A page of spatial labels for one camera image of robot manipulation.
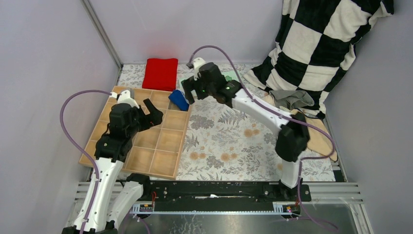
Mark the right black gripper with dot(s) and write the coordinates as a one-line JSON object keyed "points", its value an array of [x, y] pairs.
{"points": [[192, 86]]}

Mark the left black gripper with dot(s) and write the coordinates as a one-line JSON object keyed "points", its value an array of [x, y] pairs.
{"points": [[155, 118]]}

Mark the blue underwear with white lettering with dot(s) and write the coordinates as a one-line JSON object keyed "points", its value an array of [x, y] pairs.
{"points": [[177, 97]]}

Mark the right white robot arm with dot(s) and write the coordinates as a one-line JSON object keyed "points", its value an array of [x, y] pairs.
{"points": [[292, 137]]}

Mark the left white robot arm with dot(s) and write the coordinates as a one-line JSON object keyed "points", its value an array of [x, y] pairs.
{"points": [[98, 215]]}

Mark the red folded cloth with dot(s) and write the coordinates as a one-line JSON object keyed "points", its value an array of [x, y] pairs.
{"points": [[160, 74]]}

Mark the wooden compartment tray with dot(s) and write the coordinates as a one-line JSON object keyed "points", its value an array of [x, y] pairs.
{"points": [[156, 152]]}

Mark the light green patterned cloth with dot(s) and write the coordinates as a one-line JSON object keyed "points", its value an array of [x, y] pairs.
{"points": [[229, 75]]}

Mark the floral patterned table mat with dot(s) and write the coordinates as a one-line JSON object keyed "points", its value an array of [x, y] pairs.
{"points": [[225, 144]]}

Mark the cream cloth under grey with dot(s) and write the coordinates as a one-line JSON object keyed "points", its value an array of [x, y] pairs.
{"points": [[270, 100]]}

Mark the grey crumpled cloth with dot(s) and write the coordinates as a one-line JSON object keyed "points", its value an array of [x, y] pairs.
{"points": [[291, 99]]}

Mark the black white checkered blanket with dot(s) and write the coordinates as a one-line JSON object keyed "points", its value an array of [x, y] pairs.
{"points": [[315, 46]]}

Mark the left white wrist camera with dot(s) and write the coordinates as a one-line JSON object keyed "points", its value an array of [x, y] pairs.
{"points": [[127, 96]]}

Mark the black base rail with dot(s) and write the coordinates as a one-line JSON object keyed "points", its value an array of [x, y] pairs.
{"points": [[219, 196]]}

